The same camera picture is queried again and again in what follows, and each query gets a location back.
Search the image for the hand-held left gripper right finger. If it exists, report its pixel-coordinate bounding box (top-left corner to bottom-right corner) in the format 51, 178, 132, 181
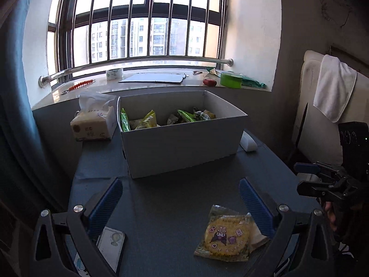
239, 178, 336, 277

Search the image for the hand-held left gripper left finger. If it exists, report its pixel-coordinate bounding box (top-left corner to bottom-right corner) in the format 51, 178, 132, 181
30, 177, 123, 277

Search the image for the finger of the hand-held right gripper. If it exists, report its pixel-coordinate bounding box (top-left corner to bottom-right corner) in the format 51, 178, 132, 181
294, 163, 343, 179
298, 179, 343, 198

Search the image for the cream white snack packet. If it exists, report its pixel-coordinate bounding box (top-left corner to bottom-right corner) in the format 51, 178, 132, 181
249, 212, 271, 250

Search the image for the round cookie cartoon packet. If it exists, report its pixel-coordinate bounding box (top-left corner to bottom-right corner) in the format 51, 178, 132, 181
194, 205, 257, 262

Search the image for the white green snack packet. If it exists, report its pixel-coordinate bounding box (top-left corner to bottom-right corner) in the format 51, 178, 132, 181
120, 108, 131, 132

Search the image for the white cardboard box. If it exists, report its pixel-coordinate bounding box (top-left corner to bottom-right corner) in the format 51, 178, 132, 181
117, 90, 248, 179

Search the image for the yellow green snack packet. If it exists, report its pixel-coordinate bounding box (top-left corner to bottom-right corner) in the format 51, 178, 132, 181
135, 110, 158, 130

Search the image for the small green snack packet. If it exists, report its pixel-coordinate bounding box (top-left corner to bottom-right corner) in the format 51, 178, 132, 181
177, 109, 200, 122

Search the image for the person's right hand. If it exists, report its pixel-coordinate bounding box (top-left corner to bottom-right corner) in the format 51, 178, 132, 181
324, 202, 338, 233

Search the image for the phone with cartoon case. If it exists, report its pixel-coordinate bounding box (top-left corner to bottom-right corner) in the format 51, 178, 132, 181
73, 226, 126, 277

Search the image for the white rectangular case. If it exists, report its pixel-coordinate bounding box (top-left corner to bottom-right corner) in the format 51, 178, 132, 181
240, 131, 259, 152

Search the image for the white towel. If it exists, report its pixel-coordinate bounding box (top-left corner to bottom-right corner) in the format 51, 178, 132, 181
313, 54, 358, 123

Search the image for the soft tissue pack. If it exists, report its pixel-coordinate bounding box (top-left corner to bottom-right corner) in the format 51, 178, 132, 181
70, 91, 117, 142

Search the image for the green plastic bag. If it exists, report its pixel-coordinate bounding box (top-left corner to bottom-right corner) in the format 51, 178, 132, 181
206, 67, 266, 89

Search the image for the green tape roll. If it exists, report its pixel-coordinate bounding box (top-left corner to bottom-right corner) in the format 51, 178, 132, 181
220, 73, 243, 88

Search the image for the clear tape roll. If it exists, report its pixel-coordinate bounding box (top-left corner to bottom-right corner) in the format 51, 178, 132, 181
105, 68, 124, 80

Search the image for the blue curtain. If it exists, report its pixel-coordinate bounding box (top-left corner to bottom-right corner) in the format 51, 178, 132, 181
0, 0, 72, 208

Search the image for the dark flat cardboard sheet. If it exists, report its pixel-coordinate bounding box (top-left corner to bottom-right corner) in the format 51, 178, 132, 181
119, 73, 188, 85

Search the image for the metal handrail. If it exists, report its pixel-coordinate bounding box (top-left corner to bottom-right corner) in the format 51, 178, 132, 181
39, 58, 234, 88

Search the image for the barred window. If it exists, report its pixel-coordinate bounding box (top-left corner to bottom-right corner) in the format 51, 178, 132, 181
46, 0, 231, 72

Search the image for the red bead string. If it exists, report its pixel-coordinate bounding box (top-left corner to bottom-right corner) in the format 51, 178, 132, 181
60, 79, 95, 95

